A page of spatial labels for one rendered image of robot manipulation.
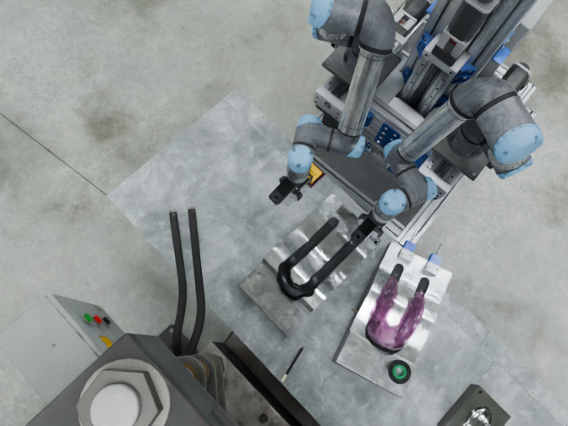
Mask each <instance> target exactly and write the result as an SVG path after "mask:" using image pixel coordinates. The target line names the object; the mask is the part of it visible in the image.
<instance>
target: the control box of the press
mask: <svg viewBox="0 0 568 426"><path fill-rule="evenodd" d="M173 328H174V325H169V326H168V327H167V328H166V329H165V330H164V331H163V332H162V333H161V334H160V335H159V336H158V337H159V338H160V339H161V340H162V341H163V343H164V344H165V345H166V346H167V347H168V348H169V349H170V350H171V352H172V353H173V350H172V335H173ZM123 334H125V333H124V332H123V331H122V329H121V328H120V327H119V326H118V325H117V324H116V323H115V321H114V320H113V319H112V318H111V317H110V316H109V315H108V313H107V312H106V311H105V310H104V309H103V308H102V307H101V306H99V305H95V304H92V303H86V302H82V301H79V300H75V299H72V298H66V297H63V296H59V295H56V294H52V293H50V294H49V295H48V296H43V297H42V298H40V299H39V300H38V301H37V302H36V303H34V304H33V305H32V306H31V307H30V308H29V309H27V310H26V311H25V312H24V313H23V314H21V315H20V316H19V317H18V318H17V319H16V320H15V321H14V322H13V323H12V324H10V325H9V326H8V327H7V328H6V329H4V330H3V331H2V332H1V333H0V348H1V349H2V350H3V352H4V353H5V354H6V356H7V357H8V358H9V359H10V361H11V362H12V363H13V364H14V366H15V367H16V368H17V369H18V370H19V372H20V373H21V374H22V375H23V376H24V377H25V378H26V380H27V381H28V382H29V383H30V385H31V386H32V387H33V388H34V389H35V391H36V392H37V393H38V394H39V396H40V397H41V398H42V399H43V401H44V402H45V403H46V404H48V403H50V402H51V401H52V400H53V399H54V398H55V397H56V396H57V395H58V394H60V393H61V392H62V391H63V390H64V389H65V388H66V387H67V386H68V385H69V384H71V383H72V382H73V381H74V380H75V379H76V378H77V377H78V376H79V375H80V374H82V373H83V372H84V371H85V370H86V369H87V368H88V367H89V366H90V365H91V364H92V363H93V362H95V361H96V360H97V359H98V358H99V357H100V355H102V354H103V353H104V352H105V351H106V350H107V349H108V348H109V347H110V346H111V345H112V344H114V343H115V342H116V341H117V340H118V339H119V338H120V337H121V336H122V335H123ZM188 344H189V340H188V339H187V338H186V337H185V336H184V335H183V333H182V335H181V348H182V354H183V356H185V355H186V351H187V348H188Z"/></svg>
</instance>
